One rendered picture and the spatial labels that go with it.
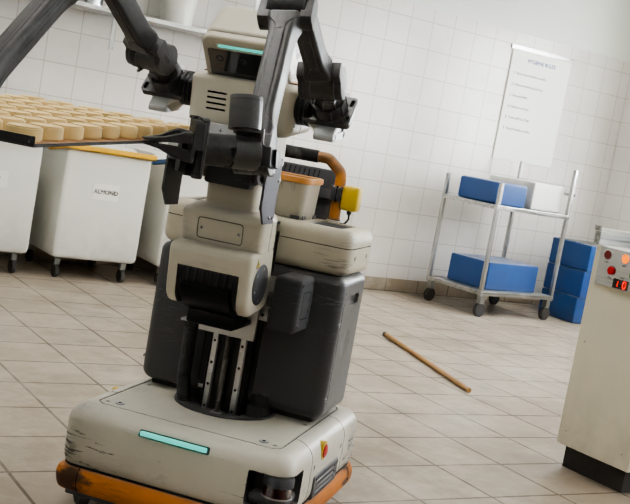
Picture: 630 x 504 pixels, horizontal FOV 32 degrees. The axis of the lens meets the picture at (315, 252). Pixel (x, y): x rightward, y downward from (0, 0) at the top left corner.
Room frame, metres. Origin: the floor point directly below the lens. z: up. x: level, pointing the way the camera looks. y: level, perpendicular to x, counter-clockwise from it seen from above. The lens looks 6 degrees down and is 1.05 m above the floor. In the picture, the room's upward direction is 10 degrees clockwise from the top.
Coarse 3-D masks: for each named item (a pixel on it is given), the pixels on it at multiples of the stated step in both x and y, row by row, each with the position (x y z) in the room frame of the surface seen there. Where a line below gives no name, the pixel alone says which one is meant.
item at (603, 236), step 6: (600, 228) 3.96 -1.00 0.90; (606, 228) 4.01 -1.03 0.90; (600, 234) 3.96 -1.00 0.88; (606, 234) 3.97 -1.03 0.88; (612, 234) 3.99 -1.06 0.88; (618, 234) 4.01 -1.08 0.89; (624, 234) 4.03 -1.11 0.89; (594, 240) 3.98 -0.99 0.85; (600, 240) 3.96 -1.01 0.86; (606, 240) 3.98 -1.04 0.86; (612, 240) 4.00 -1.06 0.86; (618, 240) 4.02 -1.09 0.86; (624, 240) 4.04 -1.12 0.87; (618, 246) 4.02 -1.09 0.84; (624, 246) 4.04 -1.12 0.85
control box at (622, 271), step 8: (608, 248) 3.92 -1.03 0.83; (616, 248) 3.92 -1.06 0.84; (600, 256) 3.94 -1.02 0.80; (616, 256) 3.89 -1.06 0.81; (600, 264) 3.94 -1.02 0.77; (608, 264) 3.91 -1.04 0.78; (616, 264) 3.88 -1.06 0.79; (624, 264) 3.85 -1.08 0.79; (600, 272) 3.93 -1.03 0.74; (616, 272) 3.87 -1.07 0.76; (624, 272) 3.85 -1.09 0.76; (600, 280) 3.92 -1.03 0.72; (608, 280) 3.90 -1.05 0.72; (624, 280) 3.84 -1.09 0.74; (616, 288) 3.86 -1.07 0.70
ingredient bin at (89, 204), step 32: (64, 160) 6.06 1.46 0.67; (96, 160) 6.13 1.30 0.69; (128, 160) 6.24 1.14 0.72; (64, 192) 6.05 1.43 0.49; (96, 192) 6.15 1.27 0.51; (128, 192) 6.26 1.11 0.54; (32, 224) 6.35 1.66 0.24; (64, 224) 6.06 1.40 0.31; (96, 224) 6.17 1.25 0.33; (128, 224) 6.27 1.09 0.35; (32, 256) 6.48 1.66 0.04; (64, 256) 6.09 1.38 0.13; (96, 256) 6.18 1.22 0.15; (128, 256) 6.29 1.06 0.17
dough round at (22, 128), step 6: (6, 126) 1.48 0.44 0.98; (12, 126) 1.48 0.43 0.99; (18, 126) 1.48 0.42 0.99; (24, 126) 1.48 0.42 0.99; (30, 126) 1.49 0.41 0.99; (36, 126) 1.50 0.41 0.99; (18, 132) 1.47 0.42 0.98; (24, 132) 1.48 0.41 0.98; (30, 132) 1.48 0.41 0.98; (36, 132) 1.48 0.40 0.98; (42, 132) 1.50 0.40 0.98; (36, 138) 1.49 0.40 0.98
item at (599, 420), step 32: (608, 288) 3.93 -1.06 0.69; (608, 320) 3.90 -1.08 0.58; (576, 352) 4.00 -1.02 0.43; (608, 352) 3.88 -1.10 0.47; (576, 384) 3.97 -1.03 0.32; (608, 384) 3.86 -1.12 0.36; (576, 416) 3.95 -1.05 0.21; (608, 416) 3.83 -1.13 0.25; (576, 448) 3.92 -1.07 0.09; (608, 448) 3.81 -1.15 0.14; (608, 480) 3.82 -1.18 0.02
